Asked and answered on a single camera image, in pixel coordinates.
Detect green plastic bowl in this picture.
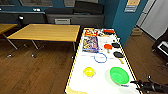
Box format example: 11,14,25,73
109,66,130,86

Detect small yellow bowl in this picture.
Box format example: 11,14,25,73
83,66,97,78

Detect black paddle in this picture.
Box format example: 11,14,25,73
111,42,121,49
112,50,125,65

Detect yellow air hockey table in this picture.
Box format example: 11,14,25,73
64,26,144,94

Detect brown cardboard box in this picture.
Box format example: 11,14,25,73
130,27,143,37

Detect red black striker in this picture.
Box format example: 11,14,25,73
102,29,116,35

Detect colourful game box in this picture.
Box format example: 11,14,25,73
81,36,101,54

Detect dark grey sofa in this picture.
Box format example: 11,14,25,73
44,0,106,28

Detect yellow wooden table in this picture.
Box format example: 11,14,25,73
6,23,82,59
0,23,19,51

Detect interior glass window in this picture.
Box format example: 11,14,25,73
19,0,54,8

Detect yellow wall notice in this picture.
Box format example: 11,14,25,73
124,0,141,13

